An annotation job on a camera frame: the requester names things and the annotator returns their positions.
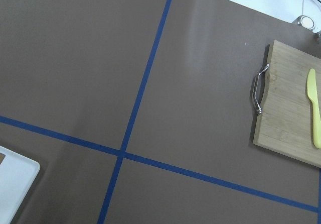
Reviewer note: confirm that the bamboo cutting board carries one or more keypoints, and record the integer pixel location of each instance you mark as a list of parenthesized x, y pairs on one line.
[(285, 123)]

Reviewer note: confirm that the yellow plastic knife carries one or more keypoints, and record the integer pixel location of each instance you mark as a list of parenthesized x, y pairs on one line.
[(311, 88)]

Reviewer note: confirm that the white tray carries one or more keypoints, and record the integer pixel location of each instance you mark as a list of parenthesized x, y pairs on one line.
[(17, 175)]

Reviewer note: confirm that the small metal cylinder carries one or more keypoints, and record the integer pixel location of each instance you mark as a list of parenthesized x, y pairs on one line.
[(306, 22)]

